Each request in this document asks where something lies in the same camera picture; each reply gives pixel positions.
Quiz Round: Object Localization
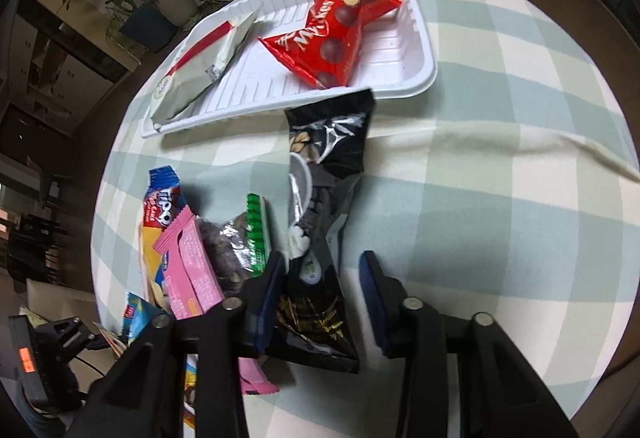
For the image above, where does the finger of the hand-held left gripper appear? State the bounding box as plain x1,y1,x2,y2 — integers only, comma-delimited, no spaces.
35,317,128,369

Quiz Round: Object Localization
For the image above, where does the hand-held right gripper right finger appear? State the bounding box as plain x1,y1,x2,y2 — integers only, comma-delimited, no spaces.
359,251,581,438

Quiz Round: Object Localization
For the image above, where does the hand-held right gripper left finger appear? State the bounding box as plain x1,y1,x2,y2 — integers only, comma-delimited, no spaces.
67,248,287,438

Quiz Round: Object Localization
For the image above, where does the green sunflower seed packet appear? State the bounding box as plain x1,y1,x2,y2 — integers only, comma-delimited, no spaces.
196,193,273,299

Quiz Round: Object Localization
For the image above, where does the blue cartoon snack packet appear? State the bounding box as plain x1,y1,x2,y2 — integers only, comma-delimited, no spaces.
122,292,162,345

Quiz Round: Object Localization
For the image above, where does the pink snack packet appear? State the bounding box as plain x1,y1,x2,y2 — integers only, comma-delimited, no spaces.
152,207,278,395

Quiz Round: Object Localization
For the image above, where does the blue roll cake packet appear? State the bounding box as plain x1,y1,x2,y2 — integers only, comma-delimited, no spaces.
140,167,199,429

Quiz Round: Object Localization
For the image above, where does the black snack packet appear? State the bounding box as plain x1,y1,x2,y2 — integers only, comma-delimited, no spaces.
265,88,377,375

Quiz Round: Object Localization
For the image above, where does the white plastic tray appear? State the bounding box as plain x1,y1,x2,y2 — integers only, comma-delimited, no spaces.
140,0,439,140

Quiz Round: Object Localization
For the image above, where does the white snack packet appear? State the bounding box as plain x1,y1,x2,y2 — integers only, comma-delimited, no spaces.
150,11,263,133

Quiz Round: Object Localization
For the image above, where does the red chocolate ball packet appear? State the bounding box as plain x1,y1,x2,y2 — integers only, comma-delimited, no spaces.
258,0,403,90

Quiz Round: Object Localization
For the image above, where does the wooden cabinet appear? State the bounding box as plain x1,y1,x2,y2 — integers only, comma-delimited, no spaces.
0,0,142,139

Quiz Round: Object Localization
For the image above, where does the dark blue plant pot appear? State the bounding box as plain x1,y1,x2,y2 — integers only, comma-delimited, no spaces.
120,1,179,54

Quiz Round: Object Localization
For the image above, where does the white plant pot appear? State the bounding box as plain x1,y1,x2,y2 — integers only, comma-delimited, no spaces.
157,0,202,27

